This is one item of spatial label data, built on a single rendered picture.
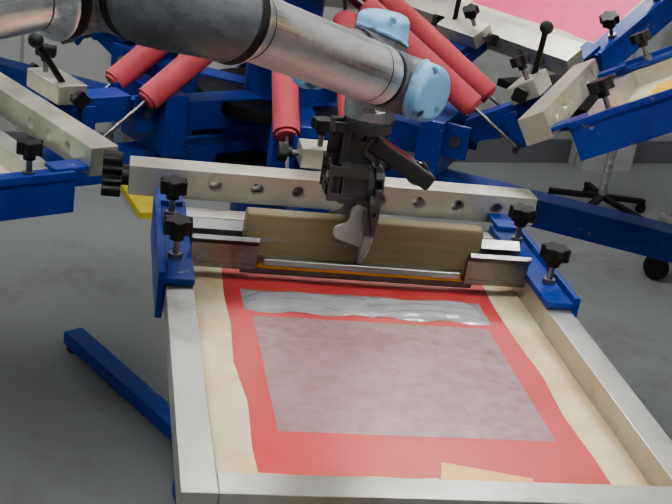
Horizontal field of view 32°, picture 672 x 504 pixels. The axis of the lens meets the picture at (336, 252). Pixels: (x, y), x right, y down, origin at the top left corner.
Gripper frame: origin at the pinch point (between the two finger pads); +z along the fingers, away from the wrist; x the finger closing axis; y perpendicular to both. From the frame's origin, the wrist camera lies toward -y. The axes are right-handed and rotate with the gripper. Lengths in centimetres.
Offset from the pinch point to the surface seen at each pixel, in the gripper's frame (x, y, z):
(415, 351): 21.5, -4.3, 5.4
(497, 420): 38.8, -10.9, 5.4
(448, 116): -64, -29, -4
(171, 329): 25.9, 28.9, 1.9
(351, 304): 8.5, 2.3, 5.1
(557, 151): -381, -185, 95
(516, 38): -101, -53, -14
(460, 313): 9.3, -13.9, 5.1
